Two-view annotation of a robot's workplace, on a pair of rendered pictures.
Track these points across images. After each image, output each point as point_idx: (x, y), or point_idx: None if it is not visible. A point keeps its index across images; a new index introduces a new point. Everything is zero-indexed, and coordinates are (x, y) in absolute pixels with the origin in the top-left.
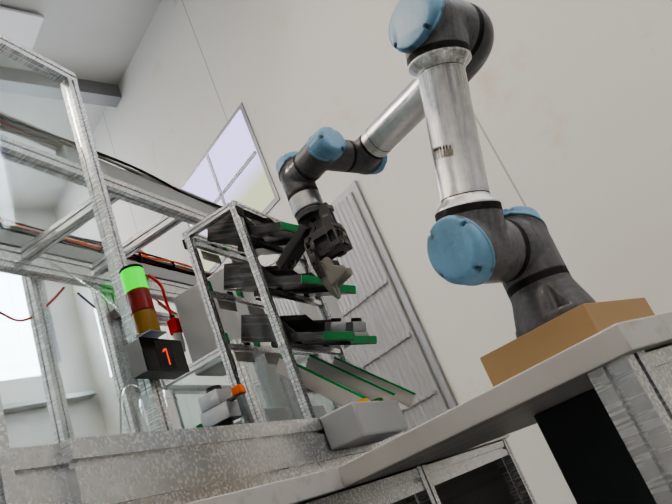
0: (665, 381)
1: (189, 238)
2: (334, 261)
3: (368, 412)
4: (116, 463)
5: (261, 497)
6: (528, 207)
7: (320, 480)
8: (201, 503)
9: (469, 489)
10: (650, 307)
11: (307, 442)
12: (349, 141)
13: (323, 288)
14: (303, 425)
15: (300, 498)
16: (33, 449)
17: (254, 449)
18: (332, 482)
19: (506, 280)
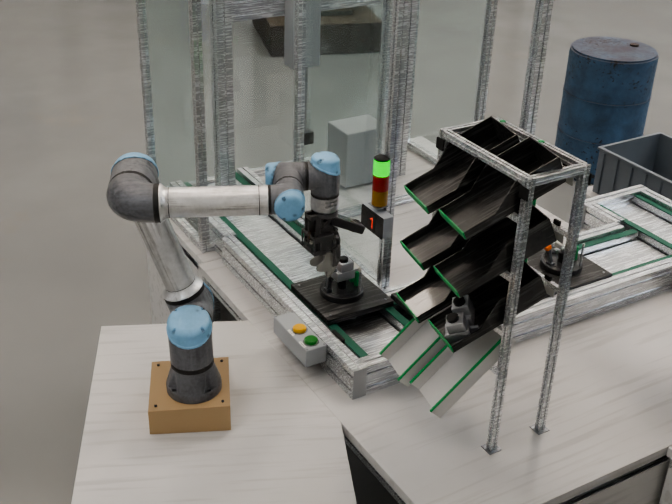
0: None
1: None
2: (326, 253)
3: (280, 329)
4: (228, 252)
5: (222, 294)
6: (167, 319)
7: (240, 314)
8: (209, 277)
9: None
10: (148, 417)
11: (283, 310)
12: (274, 183)
13: (441, 266)
14: (284, 304)
15: (232, 308)
16: (221, 234)
17: (261, 288)
18: (244, 320)
19: None
